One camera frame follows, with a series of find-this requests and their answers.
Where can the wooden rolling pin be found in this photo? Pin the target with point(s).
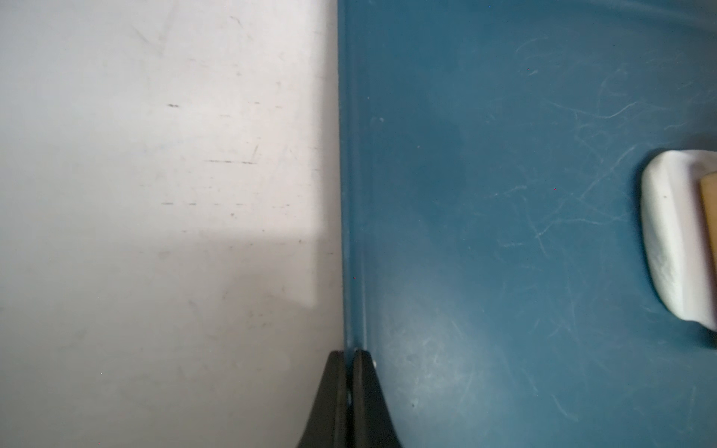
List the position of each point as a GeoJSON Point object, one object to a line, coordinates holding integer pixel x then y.
{"type": "Point", "coordinates": [710, 213]}

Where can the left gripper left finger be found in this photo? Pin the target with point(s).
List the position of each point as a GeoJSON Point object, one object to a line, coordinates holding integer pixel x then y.
{"type": "Point", "coordinates": [327, 424]}

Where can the teal plastic tray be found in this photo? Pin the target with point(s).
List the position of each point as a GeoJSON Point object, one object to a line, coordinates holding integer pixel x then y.
{"type": "Point", "coordinates": [491, 154]}

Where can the white dough piece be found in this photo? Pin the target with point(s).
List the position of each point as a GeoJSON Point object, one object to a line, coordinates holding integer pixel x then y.
{"type": "Point", "coordinates": [678, 235]}

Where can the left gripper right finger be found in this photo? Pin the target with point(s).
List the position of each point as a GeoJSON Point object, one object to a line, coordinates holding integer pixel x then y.
{"type": "Point", "coordinates": [371, 422]}

